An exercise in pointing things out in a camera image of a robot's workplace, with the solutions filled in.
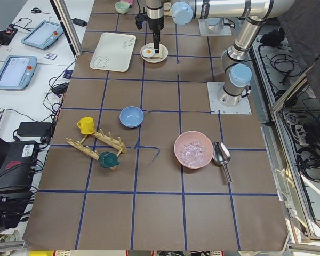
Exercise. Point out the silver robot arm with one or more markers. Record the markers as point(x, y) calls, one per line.
point(185, 11)
point(237, 74)

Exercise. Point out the fried egg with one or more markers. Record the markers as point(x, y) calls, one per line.
point(148, 52)

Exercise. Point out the blue bowl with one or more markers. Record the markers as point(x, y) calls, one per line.
point(131, 117)

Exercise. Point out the bread slice on plate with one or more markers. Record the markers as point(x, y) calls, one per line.
point(163, 53)

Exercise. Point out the black computer box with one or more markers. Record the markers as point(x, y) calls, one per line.
point(17, 166)

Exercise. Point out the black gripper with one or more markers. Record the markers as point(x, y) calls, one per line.
point(156, 23)

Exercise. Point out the yellow mug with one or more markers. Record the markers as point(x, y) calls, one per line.
point(86, 125)

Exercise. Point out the green bowl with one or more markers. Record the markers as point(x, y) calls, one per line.
point(122, 7)

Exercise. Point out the beige round plate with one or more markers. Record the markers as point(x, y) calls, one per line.
point(150, 45)

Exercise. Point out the cream bear tray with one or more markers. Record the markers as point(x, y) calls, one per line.
point(113, 52)

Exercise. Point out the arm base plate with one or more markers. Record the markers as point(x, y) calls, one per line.
point(222, 103)
point(217, 27)

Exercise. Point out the near teach pendant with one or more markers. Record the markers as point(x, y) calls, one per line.
point(16, 72)

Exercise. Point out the metal scoop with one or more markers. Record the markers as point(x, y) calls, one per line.
point(221, 157)

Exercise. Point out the teach pendant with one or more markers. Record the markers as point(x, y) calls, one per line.
point(44, 35)
point(16, 72)

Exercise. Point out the aluminium frame post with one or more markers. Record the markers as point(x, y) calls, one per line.
point(67, 25)

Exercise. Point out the black power adapter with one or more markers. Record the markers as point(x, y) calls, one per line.
point(79, 22)

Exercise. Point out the far teach pendant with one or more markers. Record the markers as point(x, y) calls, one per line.
point(44, 35)

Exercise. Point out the pink bowl with ice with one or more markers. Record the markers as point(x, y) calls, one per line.
point(193, 149)

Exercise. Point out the scissors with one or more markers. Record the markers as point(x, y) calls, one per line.
point(37, 10)

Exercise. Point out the dark green mug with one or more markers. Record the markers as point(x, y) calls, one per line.
point(108, 160)

